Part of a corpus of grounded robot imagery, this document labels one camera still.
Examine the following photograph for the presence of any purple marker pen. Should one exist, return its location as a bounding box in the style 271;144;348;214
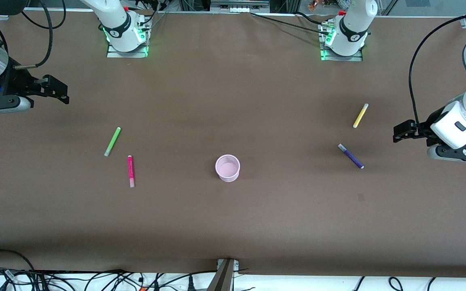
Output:
337;143;365;169

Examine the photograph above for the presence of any pink marker pen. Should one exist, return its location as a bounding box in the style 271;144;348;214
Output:
127;155;136;188

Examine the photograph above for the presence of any pink pen holder cup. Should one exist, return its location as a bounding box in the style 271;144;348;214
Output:
215;154;241;183

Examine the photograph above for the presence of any yellow marker pen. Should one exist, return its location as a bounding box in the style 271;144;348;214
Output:
352;103;369;129

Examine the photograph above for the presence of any green marker pen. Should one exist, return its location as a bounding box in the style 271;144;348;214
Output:
104;127;121;157

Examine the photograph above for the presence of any grey power strip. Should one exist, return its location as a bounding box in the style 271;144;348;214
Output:
210;1;271;13

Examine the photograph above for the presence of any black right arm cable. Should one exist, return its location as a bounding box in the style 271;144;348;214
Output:
15;0;67;70

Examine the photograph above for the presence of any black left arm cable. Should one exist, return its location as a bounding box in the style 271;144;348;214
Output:
409;12;466;127

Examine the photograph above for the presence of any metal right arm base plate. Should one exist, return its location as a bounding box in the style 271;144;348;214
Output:
106;40;150;59

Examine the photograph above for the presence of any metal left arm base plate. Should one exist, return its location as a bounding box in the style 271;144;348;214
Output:
319;48;364;62

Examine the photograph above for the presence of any black cable to arm base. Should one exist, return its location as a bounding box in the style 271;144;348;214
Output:
251;11;331;34

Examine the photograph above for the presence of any black looped floor cable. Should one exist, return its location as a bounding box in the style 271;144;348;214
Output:
0;249;36;283

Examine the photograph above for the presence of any aluminium camera mount post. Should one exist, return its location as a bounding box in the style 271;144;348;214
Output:
206;258;240;291

